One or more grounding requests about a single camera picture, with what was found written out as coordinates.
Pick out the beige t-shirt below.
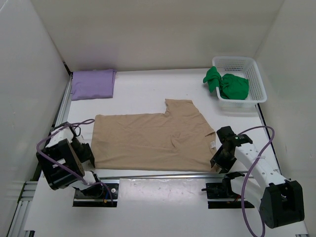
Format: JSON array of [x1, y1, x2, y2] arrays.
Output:
[[91, 99, 216, 172]]

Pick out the purple t-shirt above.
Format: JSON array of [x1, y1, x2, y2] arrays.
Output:
[[71, 69, 117, 101]]

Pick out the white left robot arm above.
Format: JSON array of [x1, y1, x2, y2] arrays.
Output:
[[36, 119, 105, 198]]

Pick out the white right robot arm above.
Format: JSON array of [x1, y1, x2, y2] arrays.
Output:
[[206, 126, 305, 229]]

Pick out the green t-shirt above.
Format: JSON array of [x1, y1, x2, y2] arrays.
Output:
[[202, 66, 249, 100]]

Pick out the white plastic basket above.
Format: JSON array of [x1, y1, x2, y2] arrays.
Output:
[[211, 56, 269, 109]]

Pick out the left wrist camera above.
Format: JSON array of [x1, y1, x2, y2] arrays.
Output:
[[49, 122, 81, 144]]

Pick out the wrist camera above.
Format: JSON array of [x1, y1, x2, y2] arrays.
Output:
[[49, 122, 81, 144], [216, 126, 253, 146]]

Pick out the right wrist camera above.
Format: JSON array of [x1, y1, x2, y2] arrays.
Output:
[[216, 126, 253, 146]]

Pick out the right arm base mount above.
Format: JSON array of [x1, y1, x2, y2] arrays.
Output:
[[201, 182, 241, 209]]

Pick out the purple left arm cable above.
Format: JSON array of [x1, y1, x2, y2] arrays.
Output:
[[36, 118, 114, 205]]

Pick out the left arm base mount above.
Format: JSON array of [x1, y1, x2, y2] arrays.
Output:
[[73, 179, 119, 208]]

